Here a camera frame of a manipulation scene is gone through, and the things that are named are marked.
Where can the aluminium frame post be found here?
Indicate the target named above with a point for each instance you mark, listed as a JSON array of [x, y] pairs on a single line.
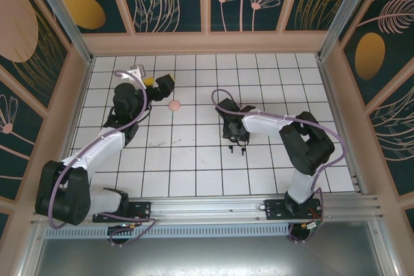
[[29, 253], [346, 14], [64, 17], [383, 247]]

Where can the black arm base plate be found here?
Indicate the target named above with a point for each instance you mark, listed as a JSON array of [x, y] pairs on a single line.
[[275, 209], [142, 209]]

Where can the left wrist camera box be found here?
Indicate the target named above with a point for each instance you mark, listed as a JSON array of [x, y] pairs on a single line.
[[137, 70]]

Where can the wall panel large pink oval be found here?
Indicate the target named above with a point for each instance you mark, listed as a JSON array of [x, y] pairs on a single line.
[[19, 24]]

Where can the wall panel orange circle leaves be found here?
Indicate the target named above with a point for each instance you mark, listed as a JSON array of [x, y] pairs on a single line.
[[191, 4]]

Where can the aluminium side rail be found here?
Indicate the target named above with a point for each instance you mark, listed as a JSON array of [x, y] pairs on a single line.
[[357, 182]]

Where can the wall panel gold oval feather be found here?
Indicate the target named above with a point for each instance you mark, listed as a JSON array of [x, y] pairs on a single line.
[[398, 46]]

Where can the pink earbud charging case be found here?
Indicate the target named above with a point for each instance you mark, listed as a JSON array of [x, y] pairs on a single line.
[[174, 105]]

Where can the wall panel small gold oval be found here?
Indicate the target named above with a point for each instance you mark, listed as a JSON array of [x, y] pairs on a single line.
[[113, 14]]

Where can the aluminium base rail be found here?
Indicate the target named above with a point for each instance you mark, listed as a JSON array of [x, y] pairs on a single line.
[[210, 206]]

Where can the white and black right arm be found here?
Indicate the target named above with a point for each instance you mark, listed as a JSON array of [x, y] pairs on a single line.
[[265, 124]]

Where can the wall panel single flower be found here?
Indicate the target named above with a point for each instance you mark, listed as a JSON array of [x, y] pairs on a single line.
[[19, 146]]

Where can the green circuit board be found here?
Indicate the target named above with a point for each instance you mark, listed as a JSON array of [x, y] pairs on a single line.
[[312, 226]]

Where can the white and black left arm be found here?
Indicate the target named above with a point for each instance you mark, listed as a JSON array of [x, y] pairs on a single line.
[[93, 153]]

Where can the wall panel pink leaf outlines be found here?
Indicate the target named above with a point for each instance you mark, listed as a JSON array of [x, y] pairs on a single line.
[[394, 140]]

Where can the grey metal sheet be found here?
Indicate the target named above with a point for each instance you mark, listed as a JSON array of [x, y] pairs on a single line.
[[207, 256]]

